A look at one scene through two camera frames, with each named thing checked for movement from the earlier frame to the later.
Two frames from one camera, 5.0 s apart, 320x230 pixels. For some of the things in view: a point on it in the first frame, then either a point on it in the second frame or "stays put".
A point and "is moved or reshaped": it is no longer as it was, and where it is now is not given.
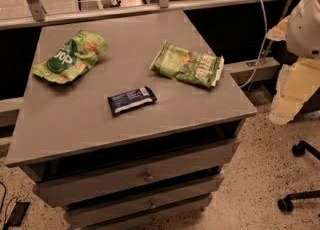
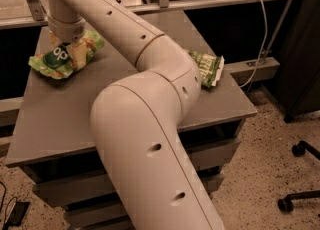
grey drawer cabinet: (130, 120) stays put
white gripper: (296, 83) → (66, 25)
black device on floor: (17, 213) stays put
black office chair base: (286, 204) stays put
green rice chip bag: (71, 58) is moved or reshaped
